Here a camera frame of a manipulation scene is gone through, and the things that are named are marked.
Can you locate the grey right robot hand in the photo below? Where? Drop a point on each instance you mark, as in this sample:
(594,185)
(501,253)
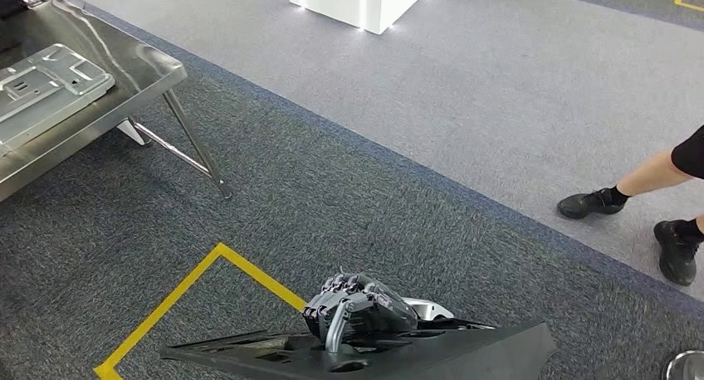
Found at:
(368,306)

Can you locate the black plastic trim panel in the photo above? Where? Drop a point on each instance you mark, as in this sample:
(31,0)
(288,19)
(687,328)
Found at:
(467,355)

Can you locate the stainless steel workbench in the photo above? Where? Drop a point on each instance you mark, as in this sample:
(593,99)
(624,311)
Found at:
(126,64)

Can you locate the white support foot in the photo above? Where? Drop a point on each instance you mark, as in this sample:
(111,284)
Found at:
(132,133)

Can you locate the white lit display plinth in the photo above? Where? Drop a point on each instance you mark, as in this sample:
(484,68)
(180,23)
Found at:
(357,3)

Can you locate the person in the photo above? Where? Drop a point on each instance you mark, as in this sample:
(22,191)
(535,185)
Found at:
(649,174)

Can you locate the stamped grey metal plate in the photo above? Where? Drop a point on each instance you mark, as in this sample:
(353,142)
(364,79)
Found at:
(49,91)

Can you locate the chrome stanchion post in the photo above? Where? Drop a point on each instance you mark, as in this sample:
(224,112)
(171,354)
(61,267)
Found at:
(687,369)

